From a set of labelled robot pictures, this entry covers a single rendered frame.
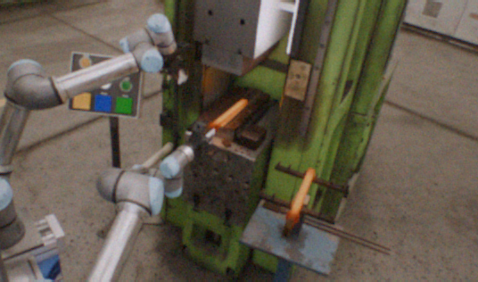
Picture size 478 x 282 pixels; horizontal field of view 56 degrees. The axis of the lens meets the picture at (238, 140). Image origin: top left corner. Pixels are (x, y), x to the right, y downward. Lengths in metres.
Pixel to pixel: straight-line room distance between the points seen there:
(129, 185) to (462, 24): 6.04
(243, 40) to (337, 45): 0.39
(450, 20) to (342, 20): 5.23
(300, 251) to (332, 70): 0.78
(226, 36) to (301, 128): 0.56
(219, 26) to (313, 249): 1.03
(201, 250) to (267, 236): 0.74
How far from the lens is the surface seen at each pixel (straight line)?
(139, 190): 1.46
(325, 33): 1.90
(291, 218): 1.68
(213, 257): 2.62
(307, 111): 2.05
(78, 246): 2.90
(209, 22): 1.94
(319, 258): 1.97
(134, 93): 2.19
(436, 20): 7.08
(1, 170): 1.81
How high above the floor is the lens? 2.14
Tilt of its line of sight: 35 degrees down
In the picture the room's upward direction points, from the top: 8 degrees clockwise
